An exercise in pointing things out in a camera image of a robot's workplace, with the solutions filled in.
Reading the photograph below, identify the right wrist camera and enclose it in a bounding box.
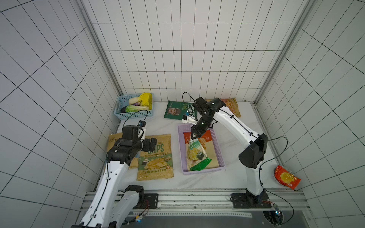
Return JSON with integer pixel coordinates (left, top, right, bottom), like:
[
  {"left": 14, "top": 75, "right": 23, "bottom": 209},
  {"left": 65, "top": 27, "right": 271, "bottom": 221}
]
[{"left": 182, "top": 115, "right": 198, "bottom": 125}]

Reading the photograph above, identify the purple plastic basket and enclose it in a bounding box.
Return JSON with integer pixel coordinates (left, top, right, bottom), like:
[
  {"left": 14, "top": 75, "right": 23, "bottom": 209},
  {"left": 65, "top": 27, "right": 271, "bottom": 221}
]
[{"left": 177, "top": 124, "right": 225, "bottom": 175}]

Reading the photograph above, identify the cream red cassava chips bag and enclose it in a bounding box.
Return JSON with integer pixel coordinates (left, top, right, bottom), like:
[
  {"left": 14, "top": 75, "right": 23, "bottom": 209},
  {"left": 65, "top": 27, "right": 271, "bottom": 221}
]
[{"left": 183, "top": 130, "right": 219, "bottom": 170}]

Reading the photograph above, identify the green REAL chips bag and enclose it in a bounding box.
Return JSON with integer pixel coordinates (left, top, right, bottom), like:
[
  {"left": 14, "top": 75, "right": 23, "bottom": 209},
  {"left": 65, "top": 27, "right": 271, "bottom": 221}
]
[{"left": 164, "top": 100, "right": 197, "bottom": 120}]

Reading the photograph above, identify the green white cassava chips bag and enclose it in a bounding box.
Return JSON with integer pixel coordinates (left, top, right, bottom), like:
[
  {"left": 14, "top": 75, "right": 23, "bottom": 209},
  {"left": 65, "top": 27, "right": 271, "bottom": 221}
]
[{"left": 186, "top": 138, "right": 212, "bottom": 171}]

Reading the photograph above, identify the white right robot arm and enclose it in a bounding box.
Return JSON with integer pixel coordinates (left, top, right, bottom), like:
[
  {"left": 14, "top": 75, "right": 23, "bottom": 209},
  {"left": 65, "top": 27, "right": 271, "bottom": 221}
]
[{"left": 182, "top": 97, "right": 268, "bottom": 203}]

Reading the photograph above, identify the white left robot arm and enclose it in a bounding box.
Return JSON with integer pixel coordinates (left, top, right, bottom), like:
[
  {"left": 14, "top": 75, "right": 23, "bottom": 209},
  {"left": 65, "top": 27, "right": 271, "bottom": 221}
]
[{"left": 77, "top": 120, "right": 157, "bottom": 228}]

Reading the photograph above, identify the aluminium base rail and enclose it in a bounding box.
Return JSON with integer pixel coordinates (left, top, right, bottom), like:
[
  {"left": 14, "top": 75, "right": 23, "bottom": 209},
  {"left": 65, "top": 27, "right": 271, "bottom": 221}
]
[{"left": 77, "top": 189, "right": 309, "bottom": 222}]

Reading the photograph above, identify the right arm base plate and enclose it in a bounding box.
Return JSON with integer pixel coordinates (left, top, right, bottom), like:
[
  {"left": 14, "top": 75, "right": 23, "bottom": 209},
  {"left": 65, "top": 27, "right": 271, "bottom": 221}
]
[{"left": 230, "top": 193, "right": 272, "bottom": 209}]

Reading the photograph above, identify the small red snack bag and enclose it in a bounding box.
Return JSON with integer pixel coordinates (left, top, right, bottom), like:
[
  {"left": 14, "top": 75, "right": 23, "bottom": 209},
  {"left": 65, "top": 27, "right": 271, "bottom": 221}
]
[{"left": 274, "top": 165, "right": 301, "bottom": 190}]

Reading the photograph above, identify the yellow snack bag in basket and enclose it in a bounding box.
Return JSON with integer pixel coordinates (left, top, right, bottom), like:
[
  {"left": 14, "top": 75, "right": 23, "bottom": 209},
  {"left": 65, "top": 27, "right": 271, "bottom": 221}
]
[{"left": 139, "top": 93, "right": 153, "bottom": 110}]

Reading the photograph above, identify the toy eggplant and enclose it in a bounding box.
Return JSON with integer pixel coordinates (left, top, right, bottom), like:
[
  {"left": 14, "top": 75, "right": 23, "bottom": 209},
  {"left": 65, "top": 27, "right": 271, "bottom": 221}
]
[{"left": 120, "top": 106, "right": 127, "bottom": 113}]

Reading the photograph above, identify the blue plastic basket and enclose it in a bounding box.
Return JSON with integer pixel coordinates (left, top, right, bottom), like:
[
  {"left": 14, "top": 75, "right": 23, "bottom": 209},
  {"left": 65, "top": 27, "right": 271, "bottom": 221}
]
[{"left": 114, "top": 94, "right": 154, "bottom": 120}]

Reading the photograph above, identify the brown orange chips bag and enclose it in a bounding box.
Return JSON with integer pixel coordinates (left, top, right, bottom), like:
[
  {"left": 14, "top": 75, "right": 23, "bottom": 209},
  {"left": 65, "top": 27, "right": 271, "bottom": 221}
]
[{"left": 222, "top": 98, "right": 241, "bottom": 118}]

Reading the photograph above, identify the sour cream onion chips bag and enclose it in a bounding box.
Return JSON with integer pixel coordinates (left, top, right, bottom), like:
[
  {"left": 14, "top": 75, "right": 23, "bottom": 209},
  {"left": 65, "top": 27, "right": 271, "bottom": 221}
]
[{"left": 136, "top": 134, "right": 174, "bottom": 181}]

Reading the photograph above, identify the sea salt chips bag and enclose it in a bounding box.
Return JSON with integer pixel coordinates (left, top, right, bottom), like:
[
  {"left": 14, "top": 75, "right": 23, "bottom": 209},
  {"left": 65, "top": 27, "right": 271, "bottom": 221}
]
[{"left": 106, "top": 133, "right": 140, "bottom": 169}]

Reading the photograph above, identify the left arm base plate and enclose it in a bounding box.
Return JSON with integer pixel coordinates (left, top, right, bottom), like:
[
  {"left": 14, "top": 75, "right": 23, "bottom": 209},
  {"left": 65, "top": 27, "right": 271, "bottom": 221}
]
[{"left": 134, "top": 193, "right": 159, "bottom": 210}]

